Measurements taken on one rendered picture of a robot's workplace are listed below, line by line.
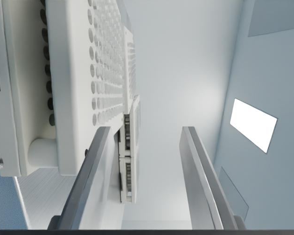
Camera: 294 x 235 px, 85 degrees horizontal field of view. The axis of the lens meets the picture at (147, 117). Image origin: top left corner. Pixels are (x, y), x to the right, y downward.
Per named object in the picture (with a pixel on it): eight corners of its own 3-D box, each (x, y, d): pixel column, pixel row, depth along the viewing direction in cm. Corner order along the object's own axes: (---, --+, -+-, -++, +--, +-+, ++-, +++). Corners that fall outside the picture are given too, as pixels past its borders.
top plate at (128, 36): (128, 33, 63) (133, 33, 63) (130, 94, 73) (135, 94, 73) (116, 24, 41) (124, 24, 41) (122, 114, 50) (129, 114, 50)
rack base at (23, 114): (88, 14, 35) (99, 14, 35) (94, 125, 38) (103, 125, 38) (-47, -173, 11) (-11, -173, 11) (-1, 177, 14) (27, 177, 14)
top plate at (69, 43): (111, 14, 35) (121, 14, 35) (114, 125, 38) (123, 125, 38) (29, -174, 11) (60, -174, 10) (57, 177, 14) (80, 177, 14)
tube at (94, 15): (29, 13, 17) (101, 13, 17) (31, 26, 17) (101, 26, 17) (19, 6, 15) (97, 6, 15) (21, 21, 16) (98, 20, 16)
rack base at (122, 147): (125, 98, 91) (129, 98, 91) (126, 138, 96) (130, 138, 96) (116, 103, 67) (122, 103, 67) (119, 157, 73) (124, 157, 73)
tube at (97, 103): (37, 97, 18) (104, 97, 18) (38, 109, 18) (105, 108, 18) (29, 98, 17) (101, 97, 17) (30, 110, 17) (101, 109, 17)
